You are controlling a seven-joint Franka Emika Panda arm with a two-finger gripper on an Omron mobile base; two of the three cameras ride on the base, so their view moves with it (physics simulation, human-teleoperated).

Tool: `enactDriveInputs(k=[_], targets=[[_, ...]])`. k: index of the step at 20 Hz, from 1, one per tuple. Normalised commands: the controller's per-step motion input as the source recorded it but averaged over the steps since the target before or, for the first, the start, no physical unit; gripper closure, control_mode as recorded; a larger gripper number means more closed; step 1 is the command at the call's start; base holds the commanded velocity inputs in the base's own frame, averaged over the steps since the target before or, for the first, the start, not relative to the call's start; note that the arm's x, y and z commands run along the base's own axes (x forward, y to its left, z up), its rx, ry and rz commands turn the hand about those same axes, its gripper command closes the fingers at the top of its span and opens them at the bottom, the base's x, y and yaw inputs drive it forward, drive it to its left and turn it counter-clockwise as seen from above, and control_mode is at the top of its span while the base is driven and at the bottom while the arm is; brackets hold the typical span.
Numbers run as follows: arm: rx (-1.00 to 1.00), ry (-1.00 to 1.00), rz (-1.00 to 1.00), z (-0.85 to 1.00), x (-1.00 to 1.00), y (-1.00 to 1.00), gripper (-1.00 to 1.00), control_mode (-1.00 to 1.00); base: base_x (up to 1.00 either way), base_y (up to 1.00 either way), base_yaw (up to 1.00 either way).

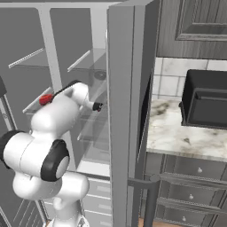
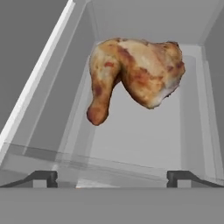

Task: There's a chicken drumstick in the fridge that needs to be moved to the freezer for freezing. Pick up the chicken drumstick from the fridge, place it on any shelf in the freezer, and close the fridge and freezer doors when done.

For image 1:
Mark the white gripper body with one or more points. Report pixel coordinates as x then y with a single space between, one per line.
87 103

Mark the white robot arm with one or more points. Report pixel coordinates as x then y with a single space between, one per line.
50 121

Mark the glass fridge shelf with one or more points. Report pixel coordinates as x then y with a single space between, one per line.
88 60
96 130

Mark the grey fridge door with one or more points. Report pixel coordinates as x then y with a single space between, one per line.
121 88

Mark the glass freezer shelf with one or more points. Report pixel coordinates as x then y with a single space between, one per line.
29 60
31 106

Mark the white fridge drawer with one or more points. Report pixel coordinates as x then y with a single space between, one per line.
99 189
97 208

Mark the grey freezer door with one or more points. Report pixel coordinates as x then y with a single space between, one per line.
6 118

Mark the grey fridge body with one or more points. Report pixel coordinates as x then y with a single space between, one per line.
26 29

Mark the dark round jar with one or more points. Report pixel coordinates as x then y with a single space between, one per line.
100 75

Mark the red food item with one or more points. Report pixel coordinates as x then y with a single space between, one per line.
45 100

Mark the black microwave oven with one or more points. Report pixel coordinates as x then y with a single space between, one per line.
207 100

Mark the white drawer knob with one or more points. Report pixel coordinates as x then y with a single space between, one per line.
191 196
183 219
199 170

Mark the grey drawer front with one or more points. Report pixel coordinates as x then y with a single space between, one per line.
205 195
214 168
196 219

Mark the grey upper cupboard door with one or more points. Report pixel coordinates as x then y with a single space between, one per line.
204 20

